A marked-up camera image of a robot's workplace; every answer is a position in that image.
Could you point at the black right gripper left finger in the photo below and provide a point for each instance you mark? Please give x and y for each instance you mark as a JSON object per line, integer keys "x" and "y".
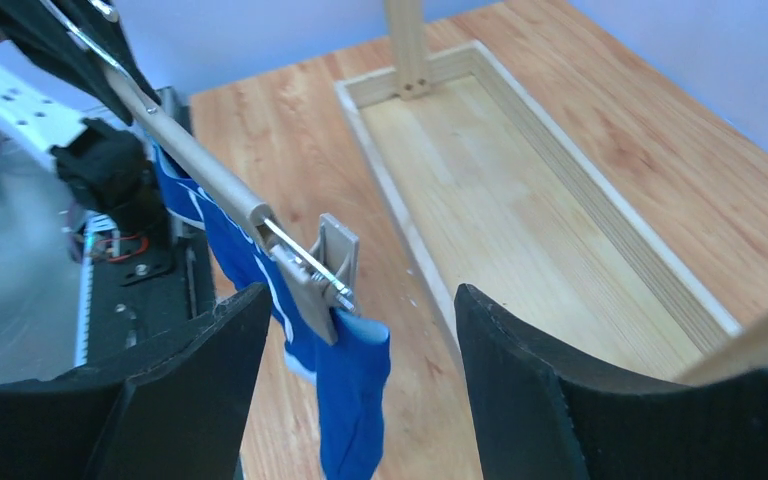
{"x": 173, "y": 406}

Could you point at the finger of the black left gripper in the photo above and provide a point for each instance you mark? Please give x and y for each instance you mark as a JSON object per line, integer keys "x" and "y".
{"x": 46, "y": 43}
{"x": 100, "y": 23}

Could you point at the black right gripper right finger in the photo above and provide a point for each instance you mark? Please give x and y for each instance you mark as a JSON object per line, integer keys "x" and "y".
{"x": 543, "y": 409}

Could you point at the blue underwear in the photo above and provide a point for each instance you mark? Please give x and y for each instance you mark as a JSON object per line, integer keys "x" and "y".
{"x": 349, "y": 376}

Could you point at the wooden hanger holding blue underwear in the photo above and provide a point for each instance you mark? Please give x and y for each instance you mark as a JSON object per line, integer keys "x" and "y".
{"x": 320, "y": 278}

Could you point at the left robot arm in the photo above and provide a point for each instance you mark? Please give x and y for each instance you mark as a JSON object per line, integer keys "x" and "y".
{"x": 105, "y": 168}

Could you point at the wooden clothes rack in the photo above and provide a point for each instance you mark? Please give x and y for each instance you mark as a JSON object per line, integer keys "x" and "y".
{"x": 485, "y": 188}

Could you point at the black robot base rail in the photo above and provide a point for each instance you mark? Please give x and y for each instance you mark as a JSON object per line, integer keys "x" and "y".
{"x": 125, "y": 299}

